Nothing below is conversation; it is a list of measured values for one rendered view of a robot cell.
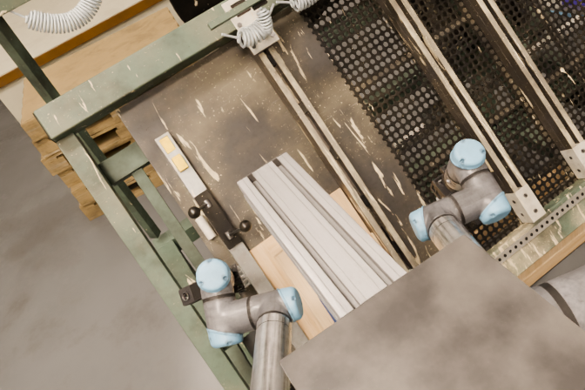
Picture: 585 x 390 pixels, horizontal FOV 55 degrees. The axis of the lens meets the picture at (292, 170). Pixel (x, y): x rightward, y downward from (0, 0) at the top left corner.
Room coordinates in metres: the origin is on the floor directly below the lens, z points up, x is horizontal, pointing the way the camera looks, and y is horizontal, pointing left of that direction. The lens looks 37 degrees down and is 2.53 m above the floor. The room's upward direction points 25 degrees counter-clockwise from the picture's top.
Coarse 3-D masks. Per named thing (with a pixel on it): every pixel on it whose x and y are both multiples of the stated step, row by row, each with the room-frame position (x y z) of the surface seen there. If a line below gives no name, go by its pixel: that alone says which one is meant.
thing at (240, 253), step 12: (168, 132) 1.59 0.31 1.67; (168, 156) 1.54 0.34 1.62; (192, 168) 1.51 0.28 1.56; (192, 180) 1.49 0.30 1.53; (192, 192) 1.46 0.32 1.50; (240, 252) 1.33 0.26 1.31; (240, 264) 1.31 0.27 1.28; (252, 264) 1.30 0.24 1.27; (252, 276) 1.28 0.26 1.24; (264, 276) 1.27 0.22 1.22; (264, 288) 1.25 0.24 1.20; (300, 336) 1.14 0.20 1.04
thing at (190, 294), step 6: (186, 288) 1.05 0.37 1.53; (192, 288) 1.04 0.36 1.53; (198, 288) 1.03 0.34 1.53; (180, 294) 1.05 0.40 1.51; (186, 294) 1.04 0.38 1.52; (192, 294) 1.03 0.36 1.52; (198, 294) 1.02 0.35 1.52; (186, 300) 1.03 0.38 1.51; (192, 300) 1.03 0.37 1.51; (198, 300) 1.03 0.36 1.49
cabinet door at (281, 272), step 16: (336, 192) 1.43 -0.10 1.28; (352, 208) 1.39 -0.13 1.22; (272, 240) 1.36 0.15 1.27; (256, 256) 1.33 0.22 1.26; (272, 256) 1.32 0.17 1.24; (272, 272) 1.29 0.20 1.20; (288, 272) 1.29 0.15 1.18; (304, 288) 1.25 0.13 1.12; (304, 304) 1.22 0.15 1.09; (320, 304) 1.21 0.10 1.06; (304, 320) 1.18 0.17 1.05; (320, 320) 1.18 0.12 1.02
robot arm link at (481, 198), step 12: (468, 180) 0.92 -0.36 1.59; (480, 180) 0.90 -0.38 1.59; (492, 180) 0.90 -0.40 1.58; (456, 192) 0.91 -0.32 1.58; (468, 192) 0.89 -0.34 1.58; (480, 192) 0.88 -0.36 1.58; (492, 192) 0.87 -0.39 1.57; (504, 192) 0.87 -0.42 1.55; (468, 204) 0.87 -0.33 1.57; (480, 204) 0.86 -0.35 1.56; (492, 204) 0.85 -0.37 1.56; (504, 204) 0.84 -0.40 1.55; (468, 216) 0.86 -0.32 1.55; (480, 216) 0.86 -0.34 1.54; (492, 216) 0.84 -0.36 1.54; (504, 216) 0.85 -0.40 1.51
